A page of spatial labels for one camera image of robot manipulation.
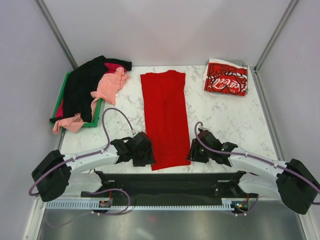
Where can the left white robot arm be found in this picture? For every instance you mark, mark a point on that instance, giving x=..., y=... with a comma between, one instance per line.
x=76, y=174

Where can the black t-shirt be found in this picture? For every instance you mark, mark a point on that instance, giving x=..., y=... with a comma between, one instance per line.
x=81, y=82

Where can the aluminium frame post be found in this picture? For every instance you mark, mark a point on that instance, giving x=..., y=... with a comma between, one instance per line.
x=56, y=32
x=276, y=33

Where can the magenta t-shirt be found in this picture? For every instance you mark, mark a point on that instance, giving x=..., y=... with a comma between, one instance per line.
x=112, y=67

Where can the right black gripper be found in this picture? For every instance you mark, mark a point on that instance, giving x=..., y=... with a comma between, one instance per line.
x=192, y=155

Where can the folded red Coca-Cola t-shirt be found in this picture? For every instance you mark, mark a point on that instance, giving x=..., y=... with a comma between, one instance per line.
x=224, y=77

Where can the plain red t-shirt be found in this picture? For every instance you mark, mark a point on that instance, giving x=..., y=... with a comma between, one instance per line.
x=165, y=117

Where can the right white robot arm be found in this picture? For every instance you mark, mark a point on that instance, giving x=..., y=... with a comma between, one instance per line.
x=290, y=182

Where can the left aluminium frame post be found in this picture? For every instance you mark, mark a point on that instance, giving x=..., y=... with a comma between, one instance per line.
x=56, y=32

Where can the right aluminium frame post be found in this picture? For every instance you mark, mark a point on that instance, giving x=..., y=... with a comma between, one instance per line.
x=276, y=33

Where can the salmon pink t-shirt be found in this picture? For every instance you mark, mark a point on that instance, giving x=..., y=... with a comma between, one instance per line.
x=111, y=83

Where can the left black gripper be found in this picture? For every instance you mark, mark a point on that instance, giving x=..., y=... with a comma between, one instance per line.
x=148, y=159

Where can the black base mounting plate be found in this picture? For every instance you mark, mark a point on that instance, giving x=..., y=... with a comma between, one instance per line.
x=172, y=188

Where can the white slotted cable duct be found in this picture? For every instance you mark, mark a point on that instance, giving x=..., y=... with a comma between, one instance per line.
x=73, y=204

